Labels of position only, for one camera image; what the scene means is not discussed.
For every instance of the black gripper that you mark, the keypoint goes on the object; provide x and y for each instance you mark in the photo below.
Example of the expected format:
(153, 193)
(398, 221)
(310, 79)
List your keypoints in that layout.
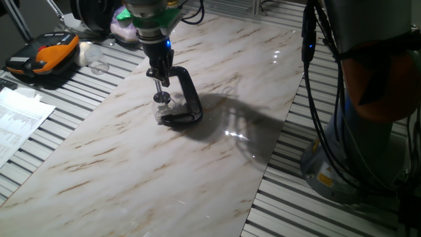
(158, 54)

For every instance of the chrome jar lid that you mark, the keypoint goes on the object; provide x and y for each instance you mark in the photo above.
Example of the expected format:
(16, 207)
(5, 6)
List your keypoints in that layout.
(162, 97)

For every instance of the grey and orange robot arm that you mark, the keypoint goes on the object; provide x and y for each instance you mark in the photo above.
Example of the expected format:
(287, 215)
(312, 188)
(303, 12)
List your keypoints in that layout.
(371, 85)

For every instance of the small clear glass jar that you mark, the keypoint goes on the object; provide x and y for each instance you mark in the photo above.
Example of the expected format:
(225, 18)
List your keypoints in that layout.
(162, 110)

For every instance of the black C-clamp with steel screw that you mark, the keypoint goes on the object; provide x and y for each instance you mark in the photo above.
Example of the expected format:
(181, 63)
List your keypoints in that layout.
(192, 98)

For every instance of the purple plastic bag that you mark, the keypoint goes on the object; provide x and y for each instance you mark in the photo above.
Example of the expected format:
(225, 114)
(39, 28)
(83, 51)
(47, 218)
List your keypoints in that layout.
(123, 31)

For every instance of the clear plastic cup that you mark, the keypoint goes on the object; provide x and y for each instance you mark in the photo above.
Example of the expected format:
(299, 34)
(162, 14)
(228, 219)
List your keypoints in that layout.
(97, 61)

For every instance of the glass bottle with yellow cap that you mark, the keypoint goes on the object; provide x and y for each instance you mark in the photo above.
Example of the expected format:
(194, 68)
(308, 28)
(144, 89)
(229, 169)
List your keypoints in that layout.
(173, 3)

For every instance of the white round object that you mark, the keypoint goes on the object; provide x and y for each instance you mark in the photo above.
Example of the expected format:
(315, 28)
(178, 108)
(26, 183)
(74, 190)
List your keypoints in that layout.
(81, 54)

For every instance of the black round spool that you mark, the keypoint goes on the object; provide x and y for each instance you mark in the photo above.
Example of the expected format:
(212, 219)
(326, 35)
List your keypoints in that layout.
(95, 14)

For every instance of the marble patterned board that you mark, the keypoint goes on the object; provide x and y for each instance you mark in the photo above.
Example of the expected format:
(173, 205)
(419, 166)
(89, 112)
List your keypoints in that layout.
(148, 171)

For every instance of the orange and black teach pendant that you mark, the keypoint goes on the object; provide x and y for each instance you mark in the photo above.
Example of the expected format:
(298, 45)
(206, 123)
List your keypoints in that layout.
(46, 52)

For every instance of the thin metal rod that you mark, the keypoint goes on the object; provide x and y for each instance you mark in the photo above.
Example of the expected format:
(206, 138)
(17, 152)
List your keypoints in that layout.
(58, 14)

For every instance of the white printed paper sheets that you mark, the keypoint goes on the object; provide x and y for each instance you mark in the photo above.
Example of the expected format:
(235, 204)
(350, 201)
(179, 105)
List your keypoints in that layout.
(19, 121)

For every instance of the dark aluminium profile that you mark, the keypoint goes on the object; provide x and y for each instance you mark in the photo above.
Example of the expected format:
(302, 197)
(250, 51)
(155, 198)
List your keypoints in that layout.
(18, 21)

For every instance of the black keyboard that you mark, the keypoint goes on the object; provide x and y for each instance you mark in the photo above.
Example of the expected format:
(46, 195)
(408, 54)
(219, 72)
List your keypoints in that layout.
(7, 85)

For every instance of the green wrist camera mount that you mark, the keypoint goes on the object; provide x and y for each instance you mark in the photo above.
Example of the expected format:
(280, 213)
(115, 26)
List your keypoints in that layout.
(167, 18)

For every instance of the aluminium post with foot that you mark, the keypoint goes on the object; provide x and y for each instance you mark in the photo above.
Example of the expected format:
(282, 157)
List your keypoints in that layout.
(258, 7)

